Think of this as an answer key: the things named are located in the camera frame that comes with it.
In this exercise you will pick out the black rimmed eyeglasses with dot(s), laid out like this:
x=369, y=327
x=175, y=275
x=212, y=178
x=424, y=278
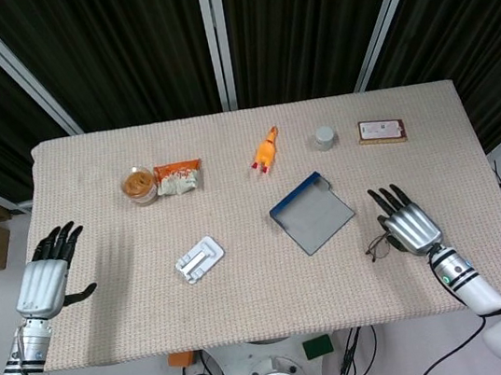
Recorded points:
x=378, y=245

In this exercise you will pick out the orange white snack bag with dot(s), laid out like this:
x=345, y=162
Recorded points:
x=179, y=177

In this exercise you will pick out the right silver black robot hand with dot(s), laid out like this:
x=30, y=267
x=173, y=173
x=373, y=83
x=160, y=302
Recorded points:
x=414, y=226

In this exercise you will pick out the beige waffle tablecloth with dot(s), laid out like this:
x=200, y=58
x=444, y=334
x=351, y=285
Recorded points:
x=258, y=299

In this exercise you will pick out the yellow rubber chicken toy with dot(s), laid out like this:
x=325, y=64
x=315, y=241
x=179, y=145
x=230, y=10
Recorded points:
x=265, y=151

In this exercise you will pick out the flat red yellow carton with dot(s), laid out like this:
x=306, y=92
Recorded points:
x=382, y=131

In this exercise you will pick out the white frame post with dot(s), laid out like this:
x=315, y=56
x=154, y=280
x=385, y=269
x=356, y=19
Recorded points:
x=15, y=67
x=215, y=37
x=389, y=11

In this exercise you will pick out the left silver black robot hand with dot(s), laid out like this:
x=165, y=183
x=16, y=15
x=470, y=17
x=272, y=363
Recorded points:
x=41, y=289

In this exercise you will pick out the blue folding tray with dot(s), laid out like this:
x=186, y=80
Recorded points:
x=319, y=219

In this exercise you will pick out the orange block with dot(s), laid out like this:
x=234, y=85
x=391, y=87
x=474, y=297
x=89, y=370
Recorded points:
x=181, y=360

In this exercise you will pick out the white folding phone stand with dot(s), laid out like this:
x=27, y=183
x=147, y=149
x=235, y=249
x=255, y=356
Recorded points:
x=200, y=261

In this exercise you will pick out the small white grey jar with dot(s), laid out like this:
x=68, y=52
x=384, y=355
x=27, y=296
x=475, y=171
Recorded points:
x=325, y=137

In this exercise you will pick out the clear jar with orange snack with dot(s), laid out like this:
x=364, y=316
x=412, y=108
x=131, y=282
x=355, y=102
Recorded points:
x=139, y=185

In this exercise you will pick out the green block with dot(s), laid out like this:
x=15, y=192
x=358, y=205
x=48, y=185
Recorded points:
x=318, y=347

